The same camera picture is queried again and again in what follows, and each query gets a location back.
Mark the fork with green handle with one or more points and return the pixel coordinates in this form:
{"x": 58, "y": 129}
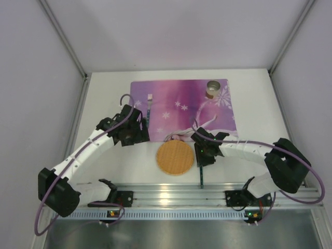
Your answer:
{"x": 149, "y": 104}

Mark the perforated grey cable duct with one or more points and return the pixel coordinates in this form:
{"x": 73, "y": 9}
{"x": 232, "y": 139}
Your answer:
{"x": 164, "y": 215}

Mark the aluminium mounting rail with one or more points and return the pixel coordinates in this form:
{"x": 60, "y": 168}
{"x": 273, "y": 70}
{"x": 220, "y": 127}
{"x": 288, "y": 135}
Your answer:
{"x": 211, "y": 196}

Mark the right aluminium frame post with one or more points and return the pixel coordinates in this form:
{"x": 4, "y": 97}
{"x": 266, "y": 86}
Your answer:
{"x": 307, "y": 8}

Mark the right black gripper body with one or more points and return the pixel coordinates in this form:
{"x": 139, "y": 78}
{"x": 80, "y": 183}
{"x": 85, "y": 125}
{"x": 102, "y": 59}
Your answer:
{"x": 202, "y": 157}

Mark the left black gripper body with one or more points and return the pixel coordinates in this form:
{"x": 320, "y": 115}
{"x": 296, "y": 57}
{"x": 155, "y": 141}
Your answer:
{"x": 141, "y": 127}

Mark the left aluminium frame post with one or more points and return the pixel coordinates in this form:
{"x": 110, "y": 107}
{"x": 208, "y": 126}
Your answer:
{"x": 63, "y": 38}

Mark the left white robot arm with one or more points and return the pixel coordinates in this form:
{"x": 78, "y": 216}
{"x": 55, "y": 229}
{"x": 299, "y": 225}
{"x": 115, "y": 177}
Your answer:
{"x": 60, "y": 189}

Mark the round woven wicker plate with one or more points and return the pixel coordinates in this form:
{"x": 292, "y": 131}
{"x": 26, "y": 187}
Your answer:
{"x": 175, "y": 157}

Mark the metal cup with wood band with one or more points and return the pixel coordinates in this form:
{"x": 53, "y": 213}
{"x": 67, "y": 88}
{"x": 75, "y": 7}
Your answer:
{"x": 212, "y": 89}

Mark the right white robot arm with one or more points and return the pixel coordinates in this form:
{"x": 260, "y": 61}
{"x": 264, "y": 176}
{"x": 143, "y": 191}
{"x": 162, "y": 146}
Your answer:
{"x": 285, "y": 166}

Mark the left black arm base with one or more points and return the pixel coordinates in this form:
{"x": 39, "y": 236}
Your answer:
{"x": 116, "y": 198}

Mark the spoon with green handle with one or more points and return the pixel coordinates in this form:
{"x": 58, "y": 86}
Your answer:
{"x": 201, "y": 177}

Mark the aluminium frame post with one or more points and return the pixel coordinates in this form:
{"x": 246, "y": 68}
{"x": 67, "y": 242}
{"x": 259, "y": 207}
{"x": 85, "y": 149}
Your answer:
{"x": 63, "y": 38}
{"x": 307, "y": 8}

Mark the purple printed placemat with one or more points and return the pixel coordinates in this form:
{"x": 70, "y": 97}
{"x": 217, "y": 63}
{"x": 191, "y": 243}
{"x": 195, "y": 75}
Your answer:
{"x": 179, "y": 104}

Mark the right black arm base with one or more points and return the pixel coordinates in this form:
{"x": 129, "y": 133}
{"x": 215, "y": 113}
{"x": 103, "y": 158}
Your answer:
{"x": 242, "y": 198}

